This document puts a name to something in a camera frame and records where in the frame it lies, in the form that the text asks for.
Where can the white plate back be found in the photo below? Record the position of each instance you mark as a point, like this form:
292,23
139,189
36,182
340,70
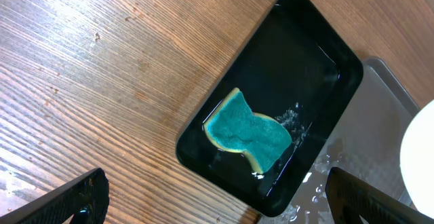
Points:
416,160

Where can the brown serving tray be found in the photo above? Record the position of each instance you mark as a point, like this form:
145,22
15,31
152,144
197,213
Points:
365,142

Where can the yellow green sponge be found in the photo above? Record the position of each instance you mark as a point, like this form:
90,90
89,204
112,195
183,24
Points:
233,127

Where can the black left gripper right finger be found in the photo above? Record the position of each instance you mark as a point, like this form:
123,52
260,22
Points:
353,201

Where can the black water tray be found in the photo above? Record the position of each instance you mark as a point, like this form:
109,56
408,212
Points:
295,69

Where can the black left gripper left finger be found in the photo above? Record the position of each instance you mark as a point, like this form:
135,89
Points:
82,200

